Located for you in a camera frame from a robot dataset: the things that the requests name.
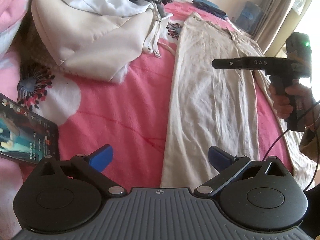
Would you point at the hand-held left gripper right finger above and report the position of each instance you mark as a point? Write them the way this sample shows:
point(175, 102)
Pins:
point(220, 158)

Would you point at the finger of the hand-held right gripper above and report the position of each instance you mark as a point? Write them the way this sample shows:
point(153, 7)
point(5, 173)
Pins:
point(226, 63)

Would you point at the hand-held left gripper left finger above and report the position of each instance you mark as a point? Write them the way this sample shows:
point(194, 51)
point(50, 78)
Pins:
point(101, 158)

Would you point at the khaki pants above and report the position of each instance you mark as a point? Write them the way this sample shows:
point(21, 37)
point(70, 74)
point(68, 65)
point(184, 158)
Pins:
point(212, 100)

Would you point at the person's right forearm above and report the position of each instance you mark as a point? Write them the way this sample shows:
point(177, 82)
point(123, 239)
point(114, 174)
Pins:
point(311, 145)

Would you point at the person's right hand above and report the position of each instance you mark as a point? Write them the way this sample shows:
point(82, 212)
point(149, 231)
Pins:
point(281, 107)

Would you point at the pink floral blanket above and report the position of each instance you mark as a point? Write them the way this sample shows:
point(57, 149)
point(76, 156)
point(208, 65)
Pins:
point(120, 115)

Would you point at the blue water bottle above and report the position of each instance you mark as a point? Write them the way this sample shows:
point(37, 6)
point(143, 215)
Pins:
point(251, 15)

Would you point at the beige curtain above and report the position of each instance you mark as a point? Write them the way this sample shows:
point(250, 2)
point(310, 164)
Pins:
point(275, 10)

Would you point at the folded blue jeans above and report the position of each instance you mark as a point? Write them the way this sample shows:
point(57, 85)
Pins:
point(207, 5)

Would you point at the smartphone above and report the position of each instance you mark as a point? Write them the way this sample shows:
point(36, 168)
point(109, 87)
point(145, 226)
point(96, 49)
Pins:
point(25, 132)

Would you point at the person's black trousers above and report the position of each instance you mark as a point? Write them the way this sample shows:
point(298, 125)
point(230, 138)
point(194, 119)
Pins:
point(311, 215)

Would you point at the pink and blue quilt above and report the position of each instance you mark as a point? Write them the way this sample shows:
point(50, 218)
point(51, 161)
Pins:
point(12, 12)

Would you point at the small wall poster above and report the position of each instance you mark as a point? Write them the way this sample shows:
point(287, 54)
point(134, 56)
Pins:
point(299, 3)

